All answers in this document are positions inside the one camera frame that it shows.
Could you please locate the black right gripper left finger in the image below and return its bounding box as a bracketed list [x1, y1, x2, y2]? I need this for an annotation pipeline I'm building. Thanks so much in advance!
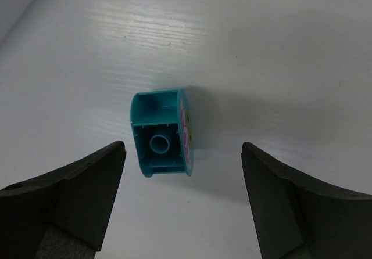
[1, 141, 126, 258]

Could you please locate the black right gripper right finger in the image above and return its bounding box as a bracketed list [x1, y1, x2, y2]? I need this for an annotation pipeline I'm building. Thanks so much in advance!
[241, 142, 371, 258]

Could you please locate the teal lego brick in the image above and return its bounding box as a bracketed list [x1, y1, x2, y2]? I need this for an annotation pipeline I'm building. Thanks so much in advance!
[130, 89, 194, 178]

